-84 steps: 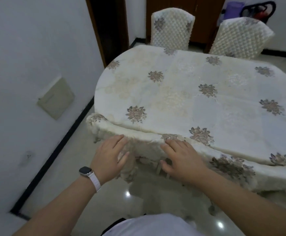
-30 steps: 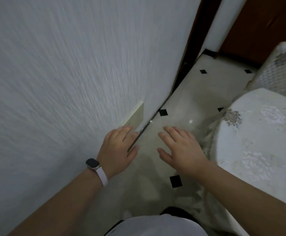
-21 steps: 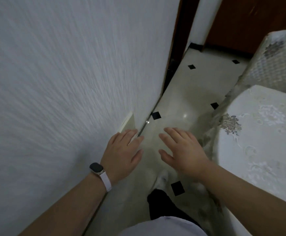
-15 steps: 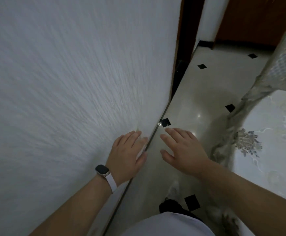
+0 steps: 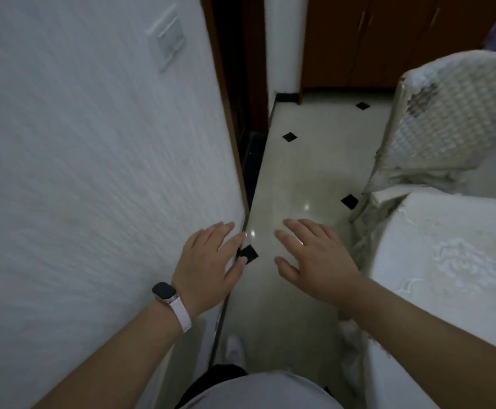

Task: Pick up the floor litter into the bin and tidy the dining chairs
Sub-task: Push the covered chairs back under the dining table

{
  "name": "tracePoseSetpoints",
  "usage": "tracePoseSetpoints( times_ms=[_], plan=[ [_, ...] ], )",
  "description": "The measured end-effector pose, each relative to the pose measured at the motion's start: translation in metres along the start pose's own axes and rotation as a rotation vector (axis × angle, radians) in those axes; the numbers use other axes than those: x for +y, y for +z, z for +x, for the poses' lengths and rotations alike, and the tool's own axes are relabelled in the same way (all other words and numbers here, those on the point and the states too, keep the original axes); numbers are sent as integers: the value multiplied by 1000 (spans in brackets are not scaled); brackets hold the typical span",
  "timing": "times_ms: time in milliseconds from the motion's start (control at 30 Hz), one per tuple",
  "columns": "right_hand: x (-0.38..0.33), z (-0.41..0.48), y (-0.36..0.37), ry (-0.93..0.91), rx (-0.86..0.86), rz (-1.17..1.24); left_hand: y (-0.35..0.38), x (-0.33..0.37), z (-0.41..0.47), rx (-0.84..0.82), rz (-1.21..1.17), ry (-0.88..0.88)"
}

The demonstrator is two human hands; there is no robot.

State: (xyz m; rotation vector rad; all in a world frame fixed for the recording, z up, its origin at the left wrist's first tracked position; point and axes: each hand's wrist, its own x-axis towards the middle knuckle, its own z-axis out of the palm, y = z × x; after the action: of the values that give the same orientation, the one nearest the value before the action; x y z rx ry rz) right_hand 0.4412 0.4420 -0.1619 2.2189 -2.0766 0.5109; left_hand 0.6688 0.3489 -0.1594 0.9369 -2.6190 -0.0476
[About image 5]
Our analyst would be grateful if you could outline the person's left hand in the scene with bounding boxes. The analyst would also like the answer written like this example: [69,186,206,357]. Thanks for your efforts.
[171,221,248,320]

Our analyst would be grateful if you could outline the person's right hand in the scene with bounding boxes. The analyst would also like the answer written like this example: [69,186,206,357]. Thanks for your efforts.
[273,218,364,310]

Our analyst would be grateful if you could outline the cream quilted cover chair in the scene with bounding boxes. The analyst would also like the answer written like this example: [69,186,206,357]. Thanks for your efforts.
[350,49,496,222]

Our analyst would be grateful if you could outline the person's right forearm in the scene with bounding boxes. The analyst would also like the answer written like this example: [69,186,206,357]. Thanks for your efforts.
[339,274,496,409]

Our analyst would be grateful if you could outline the person's left forearm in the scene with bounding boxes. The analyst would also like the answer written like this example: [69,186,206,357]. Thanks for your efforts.
[32,300,185,409]

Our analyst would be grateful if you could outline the smartwatch with white band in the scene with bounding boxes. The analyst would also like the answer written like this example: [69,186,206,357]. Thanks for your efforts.
[152,281,192,333]

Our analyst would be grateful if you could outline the white left sneaker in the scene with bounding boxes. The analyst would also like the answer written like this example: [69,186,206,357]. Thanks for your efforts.
[224,335,247,369]

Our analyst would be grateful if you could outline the black trousers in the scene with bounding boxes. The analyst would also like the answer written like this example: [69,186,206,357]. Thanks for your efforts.
[175,364,248,409]

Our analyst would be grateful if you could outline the table with cream floral tablecloth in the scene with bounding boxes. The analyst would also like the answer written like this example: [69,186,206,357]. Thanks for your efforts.
[341,191,496,409]

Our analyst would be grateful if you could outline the white shirt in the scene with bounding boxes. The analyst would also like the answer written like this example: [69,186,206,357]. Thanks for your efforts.
[179,370,342,409]

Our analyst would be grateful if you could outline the black baseboard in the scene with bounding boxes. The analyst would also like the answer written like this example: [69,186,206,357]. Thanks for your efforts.
[207,92,302,367]

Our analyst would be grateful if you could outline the tall brown wooden cabinet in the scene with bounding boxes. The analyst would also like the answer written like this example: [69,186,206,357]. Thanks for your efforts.
[301,0,496,91]

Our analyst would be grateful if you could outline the brown wooden door frame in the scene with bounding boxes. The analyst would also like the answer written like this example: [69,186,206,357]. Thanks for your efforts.
[200,0,270,214]

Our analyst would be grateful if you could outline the white wall light switch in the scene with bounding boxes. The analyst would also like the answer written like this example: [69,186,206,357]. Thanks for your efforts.
[144,3,188,74]

